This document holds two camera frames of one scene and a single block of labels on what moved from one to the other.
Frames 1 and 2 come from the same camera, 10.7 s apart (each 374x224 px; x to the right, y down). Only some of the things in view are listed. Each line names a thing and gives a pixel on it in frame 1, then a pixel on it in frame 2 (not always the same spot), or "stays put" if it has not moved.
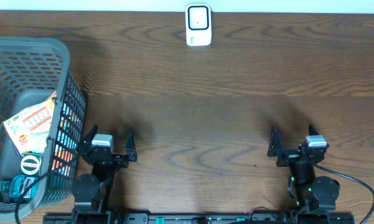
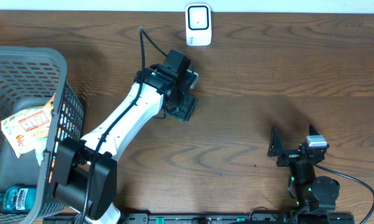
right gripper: [275, 149] stays put
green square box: [31, 163] -> [187, 107]
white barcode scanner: [198, 24] stays put
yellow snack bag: [28, 129] stays put
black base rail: [167, 218] stays put
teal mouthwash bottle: [17, 185] -> [14, 199]
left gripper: [121, 160] -> [175, 104]
